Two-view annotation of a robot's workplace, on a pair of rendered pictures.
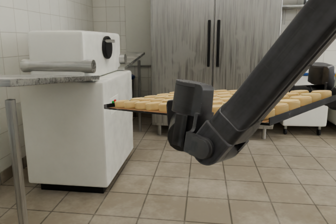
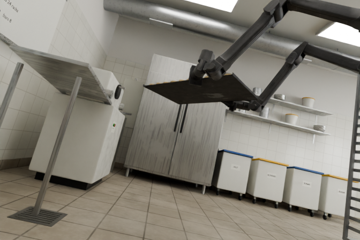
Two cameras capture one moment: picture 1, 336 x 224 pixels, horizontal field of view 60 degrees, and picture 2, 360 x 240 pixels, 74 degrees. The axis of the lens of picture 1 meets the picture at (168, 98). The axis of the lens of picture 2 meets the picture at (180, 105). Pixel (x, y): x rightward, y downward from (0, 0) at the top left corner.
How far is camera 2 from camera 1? 0.80 m
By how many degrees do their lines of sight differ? 24
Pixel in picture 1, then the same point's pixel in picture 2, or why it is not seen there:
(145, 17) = (135, 94)
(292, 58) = (245, 39)
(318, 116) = (240, 185)
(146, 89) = (121, 145)
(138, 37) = (127, 106)
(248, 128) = (229, 60)
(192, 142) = (208, 64)
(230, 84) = (187, 147)
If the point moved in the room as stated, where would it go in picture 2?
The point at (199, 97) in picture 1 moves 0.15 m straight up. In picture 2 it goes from (210, 54) to (217, 25)
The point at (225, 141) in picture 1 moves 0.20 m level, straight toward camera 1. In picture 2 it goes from (220, 64) to (230, 44)
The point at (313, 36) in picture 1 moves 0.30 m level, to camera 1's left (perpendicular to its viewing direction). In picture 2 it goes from (251, 34) to (187, 12)
